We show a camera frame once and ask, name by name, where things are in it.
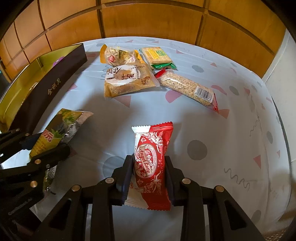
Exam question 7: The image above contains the yellow green silver snack bag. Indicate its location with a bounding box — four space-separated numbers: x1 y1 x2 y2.
29 108 94 193

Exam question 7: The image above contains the red white Angel Love packet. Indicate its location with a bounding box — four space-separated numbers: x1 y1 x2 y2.
125 121 174 211

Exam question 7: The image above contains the orange seed snack bag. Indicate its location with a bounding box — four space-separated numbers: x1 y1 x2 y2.
100 44 144 67

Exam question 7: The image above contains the dark box with gold interior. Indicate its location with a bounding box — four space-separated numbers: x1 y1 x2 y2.
1 44 87 133

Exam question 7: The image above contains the patterned white tablecloth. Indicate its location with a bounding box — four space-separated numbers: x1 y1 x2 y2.
1 37 291 240

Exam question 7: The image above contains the purple snack packet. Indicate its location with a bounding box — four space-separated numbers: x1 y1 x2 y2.
52 56 64 67

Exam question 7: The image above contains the beige round pastry pack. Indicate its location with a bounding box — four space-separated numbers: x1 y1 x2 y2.
104 63 160 98

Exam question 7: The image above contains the red-ended sesame bar pack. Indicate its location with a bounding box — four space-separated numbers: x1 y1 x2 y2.
154 69 219 113

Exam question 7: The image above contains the green yellow cracker pack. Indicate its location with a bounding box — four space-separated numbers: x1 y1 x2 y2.
140 47 177 70

